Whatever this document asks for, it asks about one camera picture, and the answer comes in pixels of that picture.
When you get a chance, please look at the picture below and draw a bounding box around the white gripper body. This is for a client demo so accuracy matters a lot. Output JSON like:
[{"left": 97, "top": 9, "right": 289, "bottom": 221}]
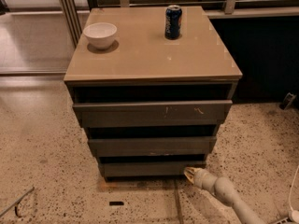
[{"left": 194, "top": 168, "right": 218, "bottom": 192}]

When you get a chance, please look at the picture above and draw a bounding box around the metal rod on floor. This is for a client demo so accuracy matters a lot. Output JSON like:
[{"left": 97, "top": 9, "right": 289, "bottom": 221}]
[{"left": 0, "top": 187, "right": 35, "bottom": 217}]

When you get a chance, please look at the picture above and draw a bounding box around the white cable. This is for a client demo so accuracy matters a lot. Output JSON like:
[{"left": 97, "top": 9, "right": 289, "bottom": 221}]
[{"left": 287, "top": 165, "right": 299, "bottom": 224}]

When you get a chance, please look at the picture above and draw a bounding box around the grey drawer cabinet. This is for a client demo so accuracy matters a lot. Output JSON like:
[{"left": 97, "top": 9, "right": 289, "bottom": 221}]
[{"left": 64, "top": 6, "right": 243, "bottom": 180}]

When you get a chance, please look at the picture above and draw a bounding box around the white ceramic bowl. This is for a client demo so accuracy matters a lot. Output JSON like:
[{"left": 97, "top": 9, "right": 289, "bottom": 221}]
[{"left": 83, "top": 22, "right": 117, "bottom": 49}]

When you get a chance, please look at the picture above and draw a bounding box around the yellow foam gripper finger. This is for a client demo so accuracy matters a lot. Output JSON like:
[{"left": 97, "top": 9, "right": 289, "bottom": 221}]
[{"left": 184, "top": 167, "right": 201, "bottom": 185}]

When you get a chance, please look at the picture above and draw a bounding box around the small grey wall bracket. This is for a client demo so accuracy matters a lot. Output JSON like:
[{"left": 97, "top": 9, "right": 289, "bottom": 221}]
[{"left": 279, "top": 92, "right": 296, "bottom": 110}]

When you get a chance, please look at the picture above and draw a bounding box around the blue Pepsi can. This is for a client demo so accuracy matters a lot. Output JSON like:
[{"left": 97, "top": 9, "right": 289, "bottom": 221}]
[{"left": 164, "top": 5, "right": 182, "bottom": 39}]

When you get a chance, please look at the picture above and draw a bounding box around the grey drawer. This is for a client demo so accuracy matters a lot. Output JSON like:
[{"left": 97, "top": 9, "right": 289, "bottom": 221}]
[
  {"left": 88, "top": 136, "right": 216, "bottom": 157},
  {"left": 99, "top": 161, "right": 206, "bottom": 178},
  {"left": 73, "top": 100, "right": 232, "bottom": 128}
]

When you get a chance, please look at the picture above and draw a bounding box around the black floor slot cover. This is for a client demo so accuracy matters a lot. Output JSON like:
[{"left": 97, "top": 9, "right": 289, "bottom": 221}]
[{"left": 109, "top": 201, "right": 124, "bottom": 206}]

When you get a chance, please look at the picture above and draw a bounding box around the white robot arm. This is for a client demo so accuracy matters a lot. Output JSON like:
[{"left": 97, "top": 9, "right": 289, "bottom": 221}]
[{"left": 184, "top": 167, "right": 265, "bottom": 224}]

